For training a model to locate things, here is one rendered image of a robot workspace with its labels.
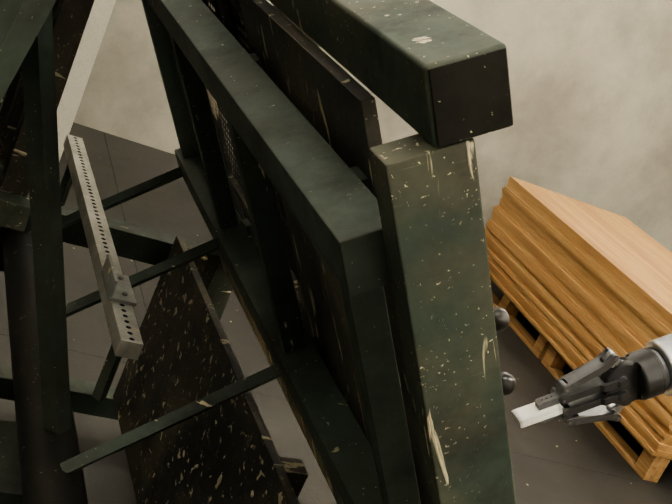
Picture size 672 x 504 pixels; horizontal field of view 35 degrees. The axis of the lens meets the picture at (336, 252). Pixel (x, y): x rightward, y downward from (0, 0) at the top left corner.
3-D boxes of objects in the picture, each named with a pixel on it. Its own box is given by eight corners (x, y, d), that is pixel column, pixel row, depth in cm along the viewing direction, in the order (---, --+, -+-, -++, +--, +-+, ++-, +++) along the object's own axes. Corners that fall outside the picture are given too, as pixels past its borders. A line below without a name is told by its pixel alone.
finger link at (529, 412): (562, 410, 159) (562, 406, 158) (520, 425, 157) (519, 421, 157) (553, 399, 161) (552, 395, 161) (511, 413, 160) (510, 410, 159)
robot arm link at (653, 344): (706, 397, 162) (671, 409, 161) (672, 366, 170) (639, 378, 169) (706, 349, 158) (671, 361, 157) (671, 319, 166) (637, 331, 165)
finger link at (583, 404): (615, 377, 164) (616, 384, 165) (550, 401, 162) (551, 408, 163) (629, 390, 160) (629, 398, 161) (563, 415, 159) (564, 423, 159)
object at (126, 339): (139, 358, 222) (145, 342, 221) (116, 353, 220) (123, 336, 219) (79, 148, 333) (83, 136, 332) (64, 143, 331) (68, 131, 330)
